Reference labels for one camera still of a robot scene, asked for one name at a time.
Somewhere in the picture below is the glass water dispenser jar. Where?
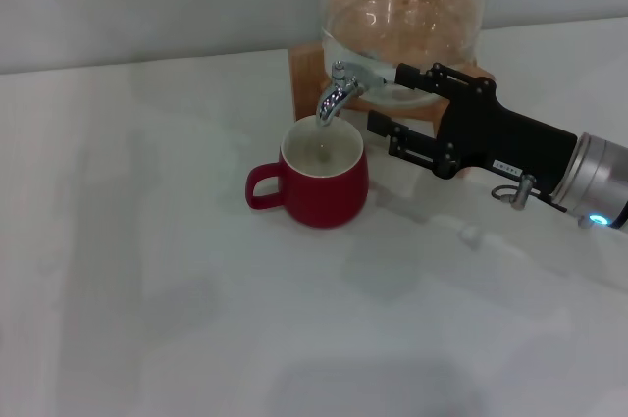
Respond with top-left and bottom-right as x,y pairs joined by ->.
318,0 -> 488,107

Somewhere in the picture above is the wooden dispenser stand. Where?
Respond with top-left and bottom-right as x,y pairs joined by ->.
288,41 -> 496,178

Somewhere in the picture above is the chrome faucet tap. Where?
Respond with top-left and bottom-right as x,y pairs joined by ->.
315,61 -> 390,130

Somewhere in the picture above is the grey cable with metal plug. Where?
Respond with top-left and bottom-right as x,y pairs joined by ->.
491,173 -> 539,210

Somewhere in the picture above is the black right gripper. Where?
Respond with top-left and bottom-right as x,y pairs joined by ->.
367,62 -> 580,193

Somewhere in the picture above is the red ceramic cup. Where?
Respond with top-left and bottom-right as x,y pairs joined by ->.
243,115 -> 371,230

